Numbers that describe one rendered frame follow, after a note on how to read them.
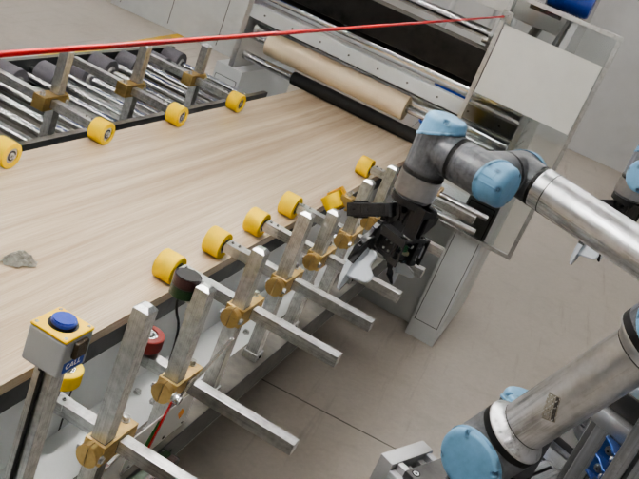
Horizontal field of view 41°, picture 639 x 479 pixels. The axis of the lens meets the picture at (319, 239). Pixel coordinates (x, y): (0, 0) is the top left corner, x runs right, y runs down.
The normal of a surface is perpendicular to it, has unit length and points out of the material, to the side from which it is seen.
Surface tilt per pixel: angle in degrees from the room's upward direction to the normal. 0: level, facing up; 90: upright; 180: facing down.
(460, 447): 97
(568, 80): 90
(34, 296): 0
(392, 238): 90
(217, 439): 0
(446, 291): 90
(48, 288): 0
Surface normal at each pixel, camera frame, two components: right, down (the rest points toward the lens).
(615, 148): -0.29, 0.29
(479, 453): -0.69, 0.17
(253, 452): 0.35, -0.85
